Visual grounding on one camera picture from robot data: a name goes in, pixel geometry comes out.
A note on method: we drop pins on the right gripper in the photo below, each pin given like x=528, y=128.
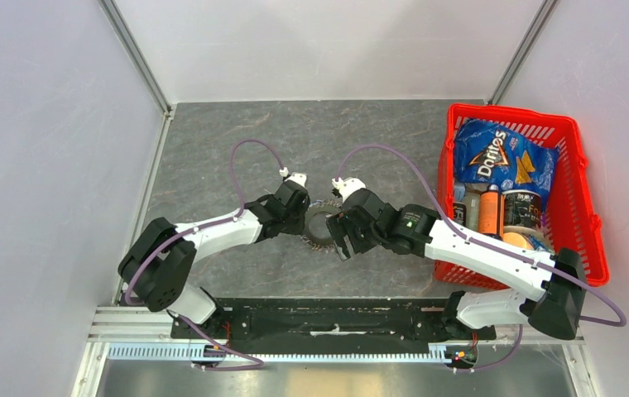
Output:
x=341, y=226

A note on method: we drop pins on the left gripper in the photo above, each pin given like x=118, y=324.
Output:
x=298, y=228

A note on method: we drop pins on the circular saw blade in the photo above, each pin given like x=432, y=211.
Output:
x=316, y=234

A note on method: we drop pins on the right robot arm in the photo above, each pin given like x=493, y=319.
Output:
x=542, y=289

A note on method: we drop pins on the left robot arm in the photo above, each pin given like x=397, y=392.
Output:
x=157, y=265

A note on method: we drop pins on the dark small bottle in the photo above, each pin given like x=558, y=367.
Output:
x=459, y=207

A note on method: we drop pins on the orange bottle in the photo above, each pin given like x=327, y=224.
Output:
x=491, y=212

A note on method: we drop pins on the blue Doritos chip bag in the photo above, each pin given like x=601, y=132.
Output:
x=489, y=153

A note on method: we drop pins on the yellow sponge ball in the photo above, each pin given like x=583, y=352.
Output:
x=518, y=240

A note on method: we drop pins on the black can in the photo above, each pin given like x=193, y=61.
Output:
x=522, y=211

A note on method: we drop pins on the red plastic basket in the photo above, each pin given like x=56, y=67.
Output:
x=570, y=218

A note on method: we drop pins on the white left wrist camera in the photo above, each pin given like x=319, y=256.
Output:
x=296, y=177

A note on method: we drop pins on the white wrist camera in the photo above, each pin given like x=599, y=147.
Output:
x=344, y=188
x=296, y=177

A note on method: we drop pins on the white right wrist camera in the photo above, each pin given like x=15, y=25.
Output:
x=344, y=188

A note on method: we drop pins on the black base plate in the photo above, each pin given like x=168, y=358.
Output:
x=282, y=326

